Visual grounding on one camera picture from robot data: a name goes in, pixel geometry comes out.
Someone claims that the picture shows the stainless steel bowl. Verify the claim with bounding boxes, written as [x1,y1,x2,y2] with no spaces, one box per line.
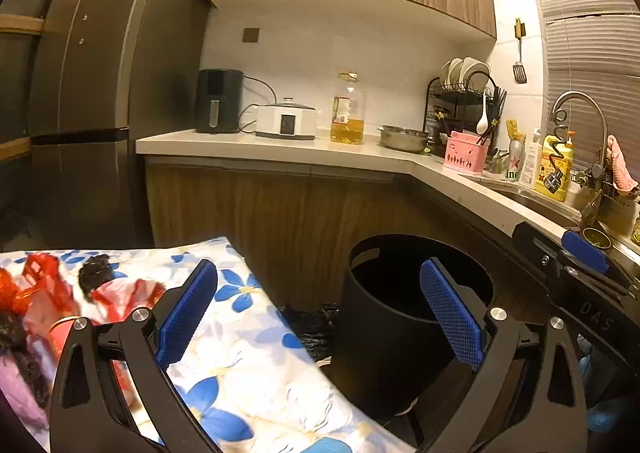
[378,125,428,153]

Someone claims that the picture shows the wooden lower cabinet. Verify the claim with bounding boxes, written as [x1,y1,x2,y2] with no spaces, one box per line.
[144,156,551,322]

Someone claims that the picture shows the black air fryer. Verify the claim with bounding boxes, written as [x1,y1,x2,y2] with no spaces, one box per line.
[194,69,244,134]

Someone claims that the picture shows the black trash bin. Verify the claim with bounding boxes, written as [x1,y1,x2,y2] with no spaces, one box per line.
[328,234,494,418]

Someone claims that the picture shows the floral blue white tablecloth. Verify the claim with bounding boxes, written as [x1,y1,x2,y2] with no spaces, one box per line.
[0,234,417,453]

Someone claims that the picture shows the red plastic bag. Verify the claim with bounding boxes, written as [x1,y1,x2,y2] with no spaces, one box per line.
[1,253,78,315]

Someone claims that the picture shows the white spoon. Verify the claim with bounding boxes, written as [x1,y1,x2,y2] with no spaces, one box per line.
[476,90,489,136]

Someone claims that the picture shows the dark grey refrigerator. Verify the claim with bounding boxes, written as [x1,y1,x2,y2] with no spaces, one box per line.
[28,0,209,249]

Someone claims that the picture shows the white electric cooker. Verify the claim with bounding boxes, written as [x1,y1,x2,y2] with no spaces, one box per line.
[255,100,318,140]

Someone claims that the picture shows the white detergent bottle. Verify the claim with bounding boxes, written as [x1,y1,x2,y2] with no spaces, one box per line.
[520,128,542,189]

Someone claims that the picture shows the pink utensil caddy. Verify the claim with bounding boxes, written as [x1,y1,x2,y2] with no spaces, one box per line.
[444,130,489,176]

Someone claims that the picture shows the pink cloth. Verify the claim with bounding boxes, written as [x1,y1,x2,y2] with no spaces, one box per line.
[605,135,639,196]

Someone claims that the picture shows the wooden glass door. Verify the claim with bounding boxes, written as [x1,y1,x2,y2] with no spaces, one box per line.
[0,0,84,214]

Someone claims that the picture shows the small black crumpled bag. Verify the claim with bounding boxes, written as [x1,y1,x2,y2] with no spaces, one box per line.
[78,254,114,297]

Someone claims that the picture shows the purple glove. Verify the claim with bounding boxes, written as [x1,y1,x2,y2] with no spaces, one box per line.
[0,353,49,429]

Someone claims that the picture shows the window blinds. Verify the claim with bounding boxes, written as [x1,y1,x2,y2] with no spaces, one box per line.
[539,0,639,176]

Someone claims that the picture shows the red white snack bag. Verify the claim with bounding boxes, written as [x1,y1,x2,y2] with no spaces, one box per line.
[90,279,165,323]

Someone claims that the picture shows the cooking oil bottle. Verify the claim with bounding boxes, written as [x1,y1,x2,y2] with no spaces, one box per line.
[330,72,366,144]

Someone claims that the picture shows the chrome kitchen faucet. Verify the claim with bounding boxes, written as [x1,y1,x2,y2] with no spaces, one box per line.
[550,90,608,229]

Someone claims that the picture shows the black dish rack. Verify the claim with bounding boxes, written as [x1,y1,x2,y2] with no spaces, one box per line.
[422,57,506,158]

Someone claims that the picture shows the yellow dish soap bottle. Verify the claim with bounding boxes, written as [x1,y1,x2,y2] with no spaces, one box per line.
[535,135,574,202]

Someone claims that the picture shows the hanging slotted spatula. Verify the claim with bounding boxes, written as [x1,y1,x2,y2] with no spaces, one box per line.
[513,18,527,85]

